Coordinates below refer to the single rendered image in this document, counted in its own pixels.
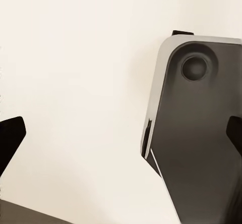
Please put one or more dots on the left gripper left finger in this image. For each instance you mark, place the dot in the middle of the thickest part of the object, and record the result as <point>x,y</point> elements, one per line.
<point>12,132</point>

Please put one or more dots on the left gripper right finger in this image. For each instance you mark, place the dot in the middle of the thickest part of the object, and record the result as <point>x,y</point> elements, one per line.
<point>234,132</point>

